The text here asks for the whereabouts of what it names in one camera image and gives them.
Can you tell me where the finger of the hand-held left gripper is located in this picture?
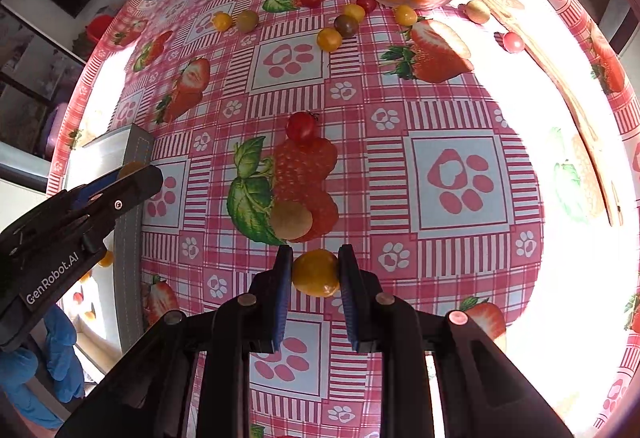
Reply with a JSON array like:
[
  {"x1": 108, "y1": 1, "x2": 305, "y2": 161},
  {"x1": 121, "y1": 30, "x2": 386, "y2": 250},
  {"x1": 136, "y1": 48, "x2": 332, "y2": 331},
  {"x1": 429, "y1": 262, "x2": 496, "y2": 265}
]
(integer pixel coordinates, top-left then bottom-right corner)
[
  {"x1": 62, "y1": 168, "x2": 123, "y2": 211},
  {"x1": 47, "y1": 164, "x2": 165, "y2": 255}
]

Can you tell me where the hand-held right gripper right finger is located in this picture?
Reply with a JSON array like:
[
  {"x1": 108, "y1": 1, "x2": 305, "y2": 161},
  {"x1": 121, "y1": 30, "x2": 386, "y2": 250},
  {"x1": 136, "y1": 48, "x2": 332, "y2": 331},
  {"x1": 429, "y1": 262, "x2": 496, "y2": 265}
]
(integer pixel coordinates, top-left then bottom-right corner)
[{"x1": 338, "y1": 244, "x2": 573, "y2": 438}]

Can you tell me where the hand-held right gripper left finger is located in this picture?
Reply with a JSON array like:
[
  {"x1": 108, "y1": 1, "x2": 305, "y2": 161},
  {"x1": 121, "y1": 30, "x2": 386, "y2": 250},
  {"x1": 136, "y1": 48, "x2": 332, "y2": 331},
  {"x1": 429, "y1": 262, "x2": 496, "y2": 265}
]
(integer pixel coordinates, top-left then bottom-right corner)
[{"x1": 55, "y1": 245, "x2": 295, "y2": 438}]

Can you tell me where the white tray with grey edge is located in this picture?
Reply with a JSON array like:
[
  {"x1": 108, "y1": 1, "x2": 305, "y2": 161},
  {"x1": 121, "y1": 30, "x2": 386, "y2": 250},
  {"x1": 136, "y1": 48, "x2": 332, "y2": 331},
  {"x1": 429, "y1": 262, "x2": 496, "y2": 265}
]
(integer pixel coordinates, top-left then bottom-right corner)
[{"x1": 57, "y1": 124, "x2": 155, "y2": 369}]

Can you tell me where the person's left hand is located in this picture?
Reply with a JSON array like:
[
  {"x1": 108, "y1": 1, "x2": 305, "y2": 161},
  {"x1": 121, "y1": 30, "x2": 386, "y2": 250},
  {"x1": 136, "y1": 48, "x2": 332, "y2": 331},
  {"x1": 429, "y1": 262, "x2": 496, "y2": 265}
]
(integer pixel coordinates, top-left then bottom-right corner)
[{"x1": 0, "y1": 304, "x2": 87, "y2": 430}]

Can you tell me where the purple plastic stool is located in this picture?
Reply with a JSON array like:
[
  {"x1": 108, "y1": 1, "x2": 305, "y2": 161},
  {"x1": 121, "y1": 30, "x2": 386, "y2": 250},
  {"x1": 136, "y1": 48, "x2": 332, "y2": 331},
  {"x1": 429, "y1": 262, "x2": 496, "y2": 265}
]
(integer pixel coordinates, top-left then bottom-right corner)
[{"x1": 42, "y1": 103, "x2": 68, "y2": 154}]

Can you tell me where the green-brown cherry tomato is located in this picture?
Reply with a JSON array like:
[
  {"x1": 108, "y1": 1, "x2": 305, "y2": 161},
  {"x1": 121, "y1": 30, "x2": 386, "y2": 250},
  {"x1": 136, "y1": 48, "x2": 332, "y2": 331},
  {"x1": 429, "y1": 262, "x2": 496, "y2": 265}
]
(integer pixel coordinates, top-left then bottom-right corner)
[{"x1": 270, "y1": 200, "x2": 314, "y2": 241}]

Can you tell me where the strawberry print pink tablecloth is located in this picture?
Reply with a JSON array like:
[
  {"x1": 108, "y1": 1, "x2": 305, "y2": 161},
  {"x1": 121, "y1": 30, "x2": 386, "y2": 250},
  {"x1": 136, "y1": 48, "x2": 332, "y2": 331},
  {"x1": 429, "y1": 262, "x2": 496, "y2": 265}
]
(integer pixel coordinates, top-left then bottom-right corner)
[{"x1": 47, "y1": 0, "x2": 640, "y2": 438}]

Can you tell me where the red plastic stool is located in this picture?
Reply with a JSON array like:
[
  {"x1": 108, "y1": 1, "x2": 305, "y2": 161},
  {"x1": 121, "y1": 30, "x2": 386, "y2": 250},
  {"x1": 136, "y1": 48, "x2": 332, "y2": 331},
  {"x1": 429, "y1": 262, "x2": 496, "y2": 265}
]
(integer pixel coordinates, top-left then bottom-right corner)
[{"x1": 85, "y1": 14, "x2": 117, "y2": 46}]

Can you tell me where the dark brown cherry tomato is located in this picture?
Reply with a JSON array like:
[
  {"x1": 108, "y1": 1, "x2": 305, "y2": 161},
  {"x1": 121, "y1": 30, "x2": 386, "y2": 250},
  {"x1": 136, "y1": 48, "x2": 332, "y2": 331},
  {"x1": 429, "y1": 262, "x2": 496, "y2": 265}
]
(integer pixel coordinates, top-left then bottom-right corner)
[{"x1": 333, "y1": 15, "x2": 360, "y2": 39}]

